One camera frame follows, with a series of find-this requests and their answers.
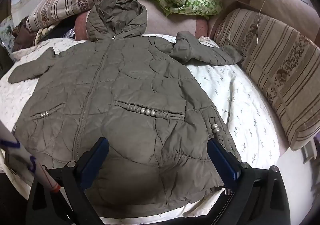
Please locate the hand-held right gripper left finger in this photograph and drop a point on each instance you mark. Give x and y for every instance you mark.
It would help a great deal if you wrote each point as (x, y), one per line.
(96, 160)

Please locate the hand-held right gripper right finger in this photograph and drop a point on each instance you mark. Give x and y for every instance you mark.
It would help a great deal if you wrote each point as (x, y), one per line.
(222, 162)

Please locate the olive quilted hooded jacket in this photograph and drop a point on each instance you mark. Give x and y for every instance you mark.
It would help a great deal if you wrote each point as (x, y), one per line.
(125, 77)

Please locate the white leaf print bedsheet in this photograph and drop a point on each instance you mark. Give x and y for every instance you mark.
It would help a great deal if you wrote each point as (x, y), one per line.
(237, 105)

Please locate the brown cloth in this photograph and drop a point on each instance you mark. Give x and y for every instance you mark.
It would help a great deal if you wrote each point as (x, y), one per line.
(22, 35)

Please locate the dark cloth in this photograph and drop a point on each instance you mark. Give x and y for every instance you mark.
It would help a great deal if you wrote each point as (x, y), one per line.
(60, 27)

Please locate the pink bolster cushion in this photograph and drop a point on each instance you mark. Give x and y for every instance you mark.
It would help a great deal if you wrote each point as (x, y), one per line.
(162, 20)

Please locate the brown sofa cushion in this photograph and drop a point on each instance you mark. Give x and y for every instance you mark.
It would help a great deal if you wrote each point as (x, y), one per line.
(280, 3)

